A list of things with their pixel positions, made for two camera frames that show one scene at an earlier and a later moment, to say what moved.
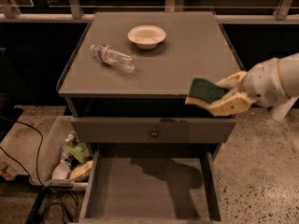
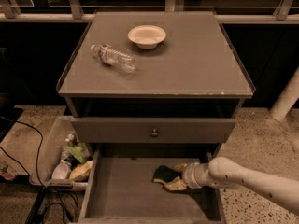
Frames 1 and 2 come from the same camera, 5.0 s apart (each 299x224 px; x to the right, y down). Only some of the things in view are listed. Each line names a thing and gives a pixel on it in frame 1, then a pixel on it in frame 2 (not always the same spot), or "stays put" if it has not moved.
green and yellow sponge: x=204 y=92 to x=163 y=175
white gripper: x=263 y=82 to x=189 y=175
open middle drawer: x=151 y=184 stays put
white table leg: x=279 y=111 stays put
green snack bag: x=80 y=151 stays put
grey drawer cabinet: x=150 y=155 stays put
